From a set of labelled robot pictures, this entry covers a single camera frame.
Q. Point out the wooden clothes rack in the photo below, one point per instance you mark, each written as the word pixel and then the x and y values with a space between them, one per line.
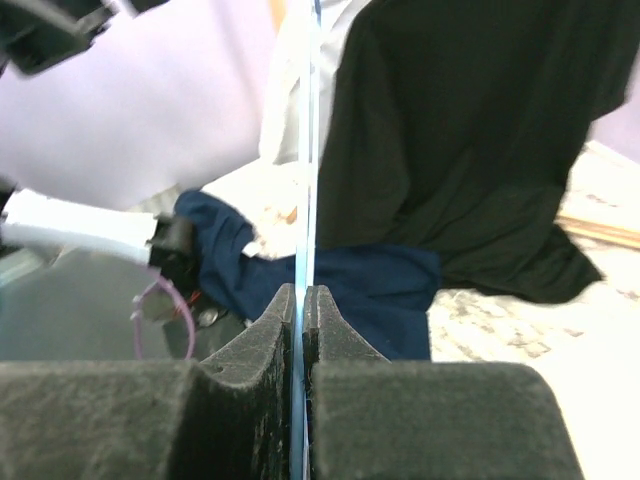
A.
pixel 614 235

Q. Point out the navy blue t shirt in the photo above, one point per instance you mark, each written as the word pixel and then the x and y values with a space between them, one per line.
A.
pixel 382 291

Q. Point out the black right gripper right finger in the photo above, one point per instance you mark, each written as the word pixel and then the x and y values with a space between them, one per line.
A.
pixel 377 419

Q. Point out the black t shirt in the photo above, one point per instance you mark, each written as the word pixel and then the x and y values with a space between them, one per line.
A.
pixel 455 125

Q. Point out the light blue clothes hanger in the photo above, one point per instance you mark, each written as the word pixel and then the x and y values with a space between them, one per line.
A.
pixel 308 164

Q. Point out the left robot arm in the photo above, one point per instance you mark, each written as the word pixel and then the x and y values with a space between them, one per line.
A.
pixel 36 36

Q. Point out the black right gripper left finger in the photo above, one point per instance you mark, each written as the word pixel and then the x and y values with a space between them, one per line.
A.
pixel 222 418

